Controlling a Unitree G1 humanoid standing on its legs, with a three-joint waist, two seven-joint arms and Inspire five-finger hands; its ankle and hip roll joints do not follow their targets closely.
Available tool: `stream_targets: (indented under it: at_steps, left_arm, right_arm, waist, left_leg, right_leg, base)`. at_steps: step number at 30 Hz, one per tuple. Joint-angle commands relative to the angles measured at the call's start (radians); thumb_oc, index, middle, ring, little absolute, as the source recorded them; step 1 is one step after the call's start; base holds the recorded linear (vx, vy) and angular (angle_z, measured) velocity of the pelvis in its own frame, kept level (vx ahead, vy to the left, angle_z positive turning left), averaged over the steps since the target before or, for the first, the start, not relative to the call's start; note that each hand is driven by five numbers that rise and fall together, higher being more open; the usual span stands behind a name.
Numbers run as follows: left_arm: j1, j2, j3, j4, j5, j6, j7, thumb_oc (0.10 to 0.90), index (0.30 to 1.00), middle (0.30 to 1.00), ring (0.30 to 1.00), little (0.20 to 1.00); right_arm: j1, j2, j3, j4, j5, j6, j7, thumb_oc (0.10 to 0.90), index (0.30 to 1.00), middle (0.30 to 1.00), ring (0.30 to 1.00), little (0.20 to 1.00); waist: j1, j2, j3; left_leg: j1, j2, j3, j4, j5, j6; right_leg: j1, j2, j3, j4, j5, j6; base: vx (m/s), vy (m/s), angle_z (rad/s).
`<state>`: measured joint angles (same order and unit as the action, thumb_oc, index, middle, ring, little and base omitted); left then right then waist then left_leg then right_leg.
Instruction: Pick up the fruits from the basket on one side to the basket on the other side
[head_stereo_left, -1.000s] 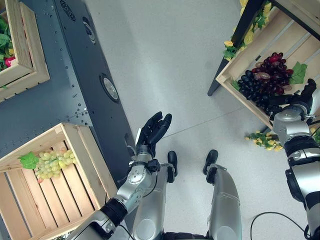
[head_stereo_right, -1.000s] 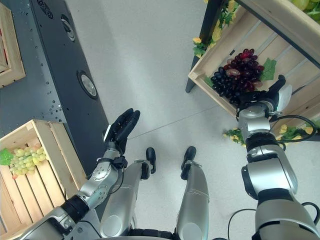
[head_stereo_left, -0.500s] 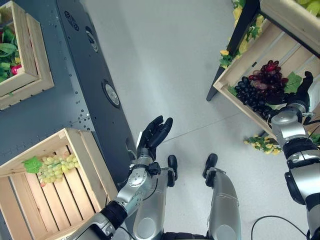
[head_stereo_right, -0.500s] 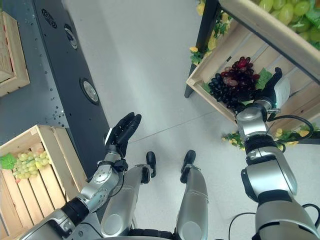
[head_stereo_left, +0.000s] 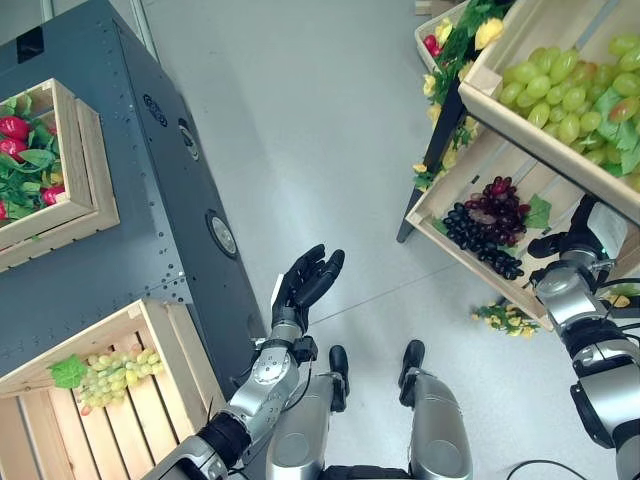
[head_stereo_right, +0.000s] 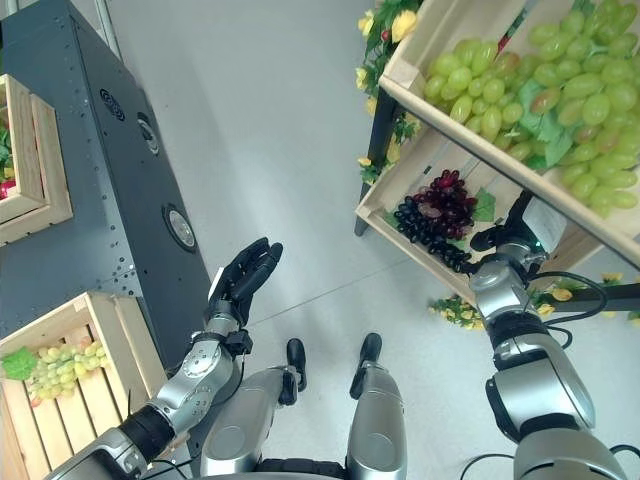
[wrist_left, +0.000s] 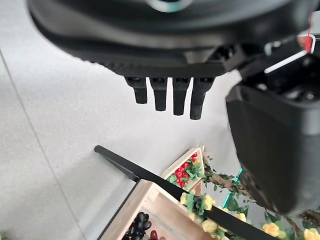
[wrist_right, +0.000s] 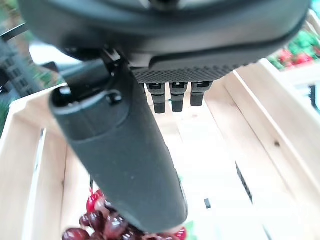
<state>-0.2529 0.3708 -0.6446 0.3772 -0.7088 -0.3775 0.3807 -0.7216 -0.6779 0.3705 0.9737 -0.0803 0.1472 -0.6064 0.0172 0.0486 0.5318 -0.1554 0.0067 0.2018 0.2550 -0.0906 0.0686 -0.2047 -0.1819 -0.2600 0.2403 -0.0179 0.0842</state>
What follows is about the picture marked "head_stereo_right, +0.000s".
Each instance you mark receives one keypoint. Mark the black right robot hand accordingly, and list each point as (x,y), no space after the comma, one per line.
(520,220)

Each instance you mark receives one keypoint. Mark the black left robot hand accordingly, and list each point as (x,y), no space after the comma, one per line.
(245,280)

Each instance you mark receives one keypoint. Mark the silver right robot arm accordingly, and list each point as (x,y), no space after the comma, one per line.
(545,385)

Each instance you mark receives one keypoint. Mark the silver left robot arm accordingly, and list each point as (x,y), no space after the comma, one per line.
(200,372)

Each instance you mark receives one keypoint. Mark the small green leaf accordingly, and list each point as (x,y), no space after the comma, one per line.
(485,205)

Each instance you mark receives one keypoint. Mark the red grape bunch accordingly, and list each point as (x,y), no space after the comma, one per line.
(450,200)

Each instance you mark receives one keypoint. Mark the black grape bunch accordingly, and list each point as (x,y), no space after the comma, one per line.
(425,230)

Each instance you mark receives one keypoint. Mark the yellow flower garland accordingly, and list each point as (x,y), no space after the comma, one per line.
(385,30)
(457,310)

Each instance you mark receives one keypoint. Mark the wooden crate with dark grapes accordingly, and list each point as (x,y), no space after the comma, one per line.
(395,220)

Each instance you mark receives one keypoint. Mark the silver left robot leg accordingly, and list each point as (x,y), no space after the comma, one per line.
(245,415)

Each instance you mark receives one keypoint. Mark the silver robot leg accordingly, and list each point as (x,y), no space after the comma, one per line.
(375,415)
(245,415)

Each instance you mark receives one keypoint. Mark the large green grape pile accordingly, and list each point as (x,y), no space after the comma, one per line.
(590,85)

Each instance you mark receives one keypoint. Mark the dark grey metal cabinet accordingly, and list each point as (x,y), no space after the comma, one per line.
(100,165)

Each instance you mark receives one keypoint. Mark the silver right robot leg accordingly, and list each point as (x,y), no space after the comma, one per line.
(375,415)

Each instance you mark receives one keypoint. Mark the black robot waist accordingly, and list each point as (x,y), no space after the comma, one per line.
(300,469)

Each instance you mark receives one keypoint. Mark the small green grape bunch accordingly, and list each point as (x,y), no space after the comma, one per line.
(62,367)

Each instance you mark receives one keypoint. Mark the large wooden crate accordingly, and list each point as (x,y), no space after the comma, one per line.
(405,50)

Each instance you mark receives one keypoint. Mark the wooden crate with light grapes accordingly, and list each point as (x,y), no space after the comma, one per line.
(75,425)

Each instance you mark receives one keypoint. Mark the small wooden slat crate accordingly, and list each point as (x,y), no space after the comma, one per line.
(45,160)

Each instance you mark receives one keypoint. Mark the green grape leaf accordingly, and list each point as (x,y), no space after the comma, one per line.
(19,363)

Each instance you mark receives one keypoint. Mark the red fruit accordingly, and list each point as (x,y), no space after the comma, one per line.
(6,190)

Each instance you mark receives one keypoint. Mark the green leafy plant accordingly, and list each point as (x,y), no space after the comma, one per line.
(4,150)

